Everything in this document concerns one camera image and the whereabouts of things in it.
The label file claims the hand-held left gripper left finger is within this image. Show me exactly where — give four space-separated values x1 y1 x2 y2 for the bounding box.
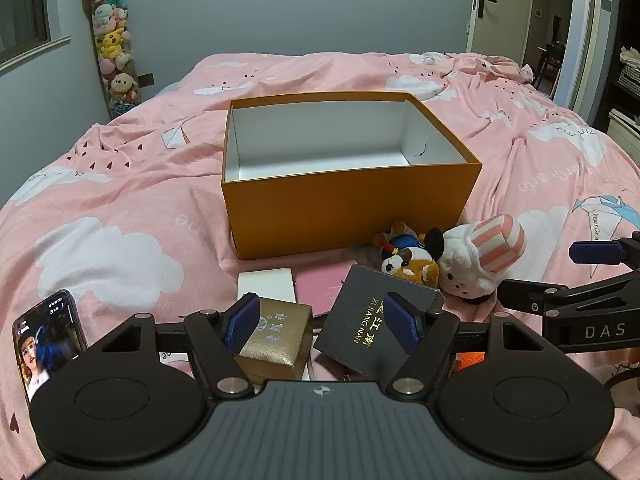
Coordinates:
90 294 262 400

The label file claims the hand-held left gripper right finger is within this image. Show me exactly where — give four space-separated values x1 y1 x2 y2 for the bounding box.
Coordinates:
384 291 549 401

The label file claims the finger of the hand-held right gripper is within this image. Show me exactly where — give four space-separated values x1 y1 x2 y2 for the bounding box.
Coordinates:
497 269 640 319
571 232 640 267

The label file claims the gold gift box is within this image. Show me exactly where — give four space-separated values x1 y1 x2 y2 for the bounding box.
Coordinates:
235 297 313 383

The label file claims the white long box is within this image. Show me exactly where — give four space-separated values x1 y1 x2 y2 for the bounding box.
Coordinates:
237 266 299 311

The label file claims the black gift box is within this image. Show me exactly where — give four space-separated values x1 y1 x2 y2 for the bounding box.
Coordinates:
314 263 446 381

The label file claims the white plush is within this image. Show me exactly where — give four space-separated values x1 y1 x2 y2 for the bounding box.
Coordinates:
437 214 527 301

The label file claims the pink snap wallet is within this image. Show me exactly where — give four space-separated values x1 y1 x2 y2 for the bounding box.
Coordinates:
295 262 358 320

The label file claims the orange cardboard box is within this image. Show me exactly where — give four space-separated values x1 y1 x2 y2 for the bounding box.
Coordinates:
221 91 483 261

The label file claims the pink cloud print blanket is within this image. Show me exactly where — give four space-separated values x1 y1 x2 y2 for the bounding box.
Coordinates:
0 51 640 461

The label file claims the dark wooden chair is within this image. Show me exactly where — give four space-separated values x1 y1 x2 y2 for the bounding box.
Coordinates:
537 42 564 87

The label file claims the smartphone with lit screen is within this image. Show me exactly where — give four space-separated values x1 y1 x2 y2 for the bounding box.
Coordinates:
12 289 90 406

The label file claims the dark shelf unit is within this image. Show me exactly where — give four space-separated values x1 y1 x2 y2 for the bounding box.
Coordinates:
610 0 640 126

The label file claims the white door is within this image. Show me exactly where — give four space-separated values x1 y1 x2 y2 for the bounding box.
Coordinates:
470 0 538 92

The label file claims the clear tube of plush toys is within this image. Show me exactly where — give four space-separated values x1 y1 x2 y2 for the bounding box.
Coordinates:
91 0 144 121

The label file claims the window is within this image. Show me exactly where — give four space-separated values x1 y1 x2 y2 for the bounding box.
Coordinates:
0 0 71 73

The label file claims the black cable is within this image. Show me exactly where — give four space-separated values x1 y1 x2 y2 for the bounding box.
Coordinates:
602 357 640 391

